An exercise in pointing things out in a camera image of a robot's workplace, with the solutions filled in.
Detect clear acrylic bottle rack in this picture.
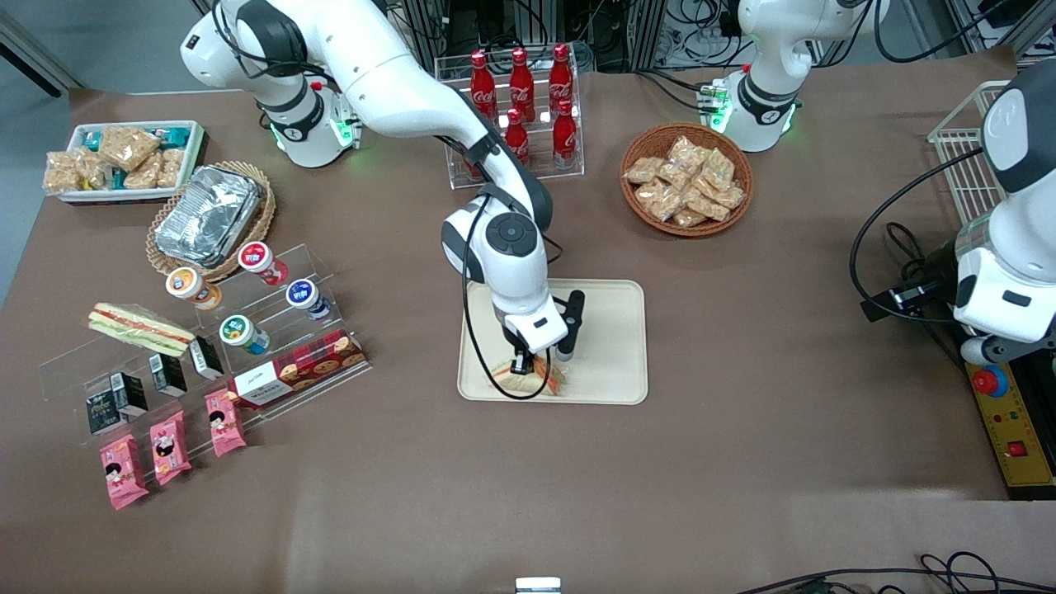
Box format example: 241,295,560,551
434,47,586,191

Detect small black carton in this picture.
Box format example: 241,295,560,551
189,336,226,381
110,371,150,418
87,392,130,436
148,353,189,398

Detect black control box yellow panel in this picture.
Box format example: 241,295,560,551
965,351,1056,502

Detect aluminium equipment rack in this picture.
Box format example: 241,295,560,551
399,0,665,73

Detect red emergency stop button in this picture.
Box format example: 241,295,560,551
972,364,1010,399

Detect black arm base cable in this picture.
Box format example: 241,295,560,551
634,68,712,114

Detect black right camera cable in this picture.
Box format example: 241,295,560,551
460,136,572,402

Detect silver foil food container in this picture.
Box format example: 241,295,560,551
154,164,266,267

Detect black cable connector block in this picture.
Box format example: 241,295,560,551
860,276,958,323

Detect black power cord with plug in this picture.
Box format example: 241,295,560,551
886,221,958,347

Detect oval brown wicker basket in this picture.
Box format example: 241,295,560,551
146,160,277,284

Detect black left camera cable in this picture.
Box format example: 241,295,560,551
850,147,988,323

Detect black floor cables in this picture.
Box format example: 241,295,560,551
733,550,1056,594

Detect green lid yogurt cup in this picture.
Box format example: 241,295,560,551
219,314,271,356

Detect pink snack packet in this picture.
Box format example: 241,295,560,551
149,410,193,487
204,389,248,458
99,434,151,512

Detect clear acrylic stepped stand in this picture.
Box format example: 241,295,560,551
37,243,373,447

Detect red cookie box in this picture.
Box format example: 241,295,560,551
227,328,368,412

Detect blue lid yogurt cup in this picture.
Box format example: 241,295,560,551
285,279,333,322

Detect cream plastic tray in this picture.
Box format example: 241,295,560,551
458,278,649,406

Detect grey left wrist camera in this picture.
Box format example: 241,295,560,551
960,334,1014,365

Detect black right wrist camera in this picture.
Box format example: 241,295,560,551
554,290,587,365

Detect white wire rack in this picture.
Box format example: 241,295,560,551
927,79,1012,229

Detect triangular sandwich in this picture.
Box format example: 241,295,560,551
486,353,569,399
87,302,197,358

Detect orange lid yogurt cup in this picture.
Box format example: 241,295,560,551
165,266,223,312

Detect black camera cable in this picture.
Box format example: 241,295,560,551
460,136,572,402
850,147,988,323

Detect white rectangular snack bin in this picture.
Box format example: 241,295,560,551
45,120,208,205

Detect red cola bottle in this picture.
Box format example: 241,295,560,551
508,46,536,123
503,107,531,166
469,50,498,120
551,99,579,167
548,43,575,113

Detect round brown wicker basket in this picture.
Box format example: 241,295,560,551
620,122,755,238

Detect red lid yogurt cup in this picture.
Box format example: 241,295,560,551
238,241,290,288

